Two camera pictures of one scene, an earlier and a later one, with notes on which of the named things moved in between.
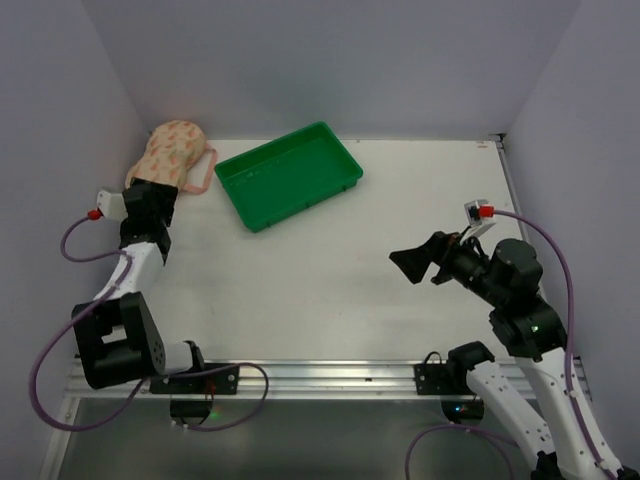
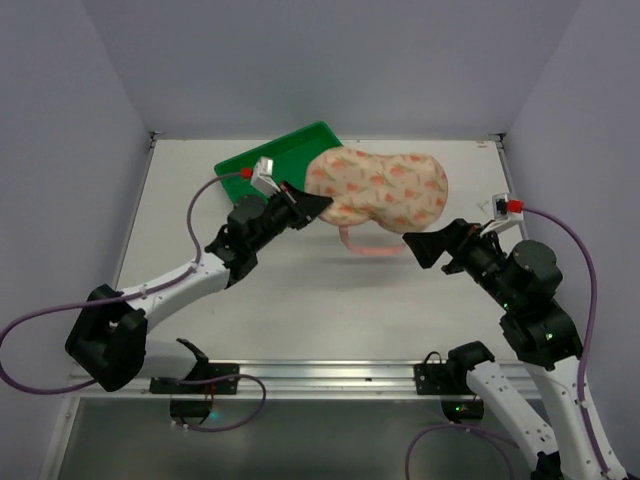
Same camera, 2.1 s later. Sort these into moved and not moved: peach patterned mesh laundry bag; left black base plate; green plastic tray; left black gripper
Moved: peach patterned mesh laundry bag; left black gripper
Not moved: green plastic tray; left black base plate
